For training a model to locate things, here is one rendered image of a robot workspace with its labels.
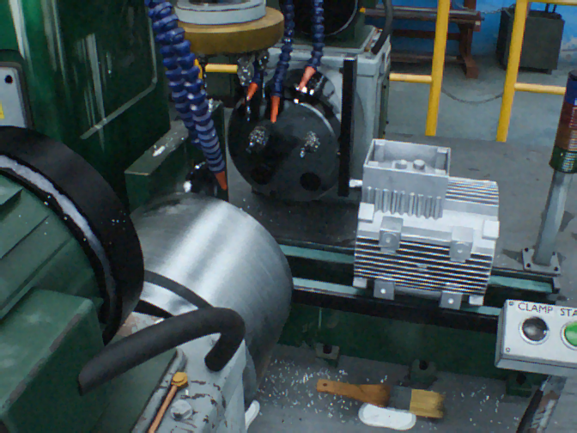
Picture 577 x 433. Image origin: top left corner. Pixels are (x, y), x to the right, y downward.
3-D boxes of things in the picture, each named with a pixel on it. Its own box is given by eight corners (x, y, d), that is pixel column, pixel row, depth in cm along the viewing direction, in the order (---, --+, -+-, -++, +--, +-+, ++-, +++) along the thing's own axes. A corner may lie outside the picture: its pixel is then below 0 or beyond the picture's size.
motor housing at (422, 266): (349, 310, 91) (356, 203, 81) (367, 244, 107) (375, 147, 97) (478, 330, 86) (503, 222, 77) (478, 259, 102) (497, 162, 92)
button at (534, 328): (519, 343, 65) (522, 338, 64) (519, 319, 67) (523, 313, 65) (543, 346, 65) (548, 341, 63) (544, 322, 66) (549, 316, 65)
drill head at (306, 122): (214, 215, 116) (205, 94, 103) (272, 135, 150) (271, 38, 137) (339, 233, 111) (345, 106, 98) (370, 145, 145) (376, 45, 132)
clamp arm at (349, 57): (333, 196, 106) (339, 57, 93) (337, 188, 109) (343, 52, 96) (353, 198, 106) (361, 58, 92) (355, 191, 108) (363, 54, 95)
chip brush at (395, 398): (313, 398, 91) (313, 393, 91) (320, 375, 95) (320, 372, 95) (444, 420, 86) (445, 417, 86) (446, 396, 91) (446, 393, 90)
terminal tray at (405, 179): (360, 210, 86) (362, 167, 83) (370, 179, 95) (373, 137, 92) (441, 222, 84) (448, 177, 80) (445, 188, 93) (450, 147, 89)
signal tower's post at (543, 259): (523, 270, 119) (567, 77, 98) (520, 249, 126) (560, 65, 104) (560, 275, 118) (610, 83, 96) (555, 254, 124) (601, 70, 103)
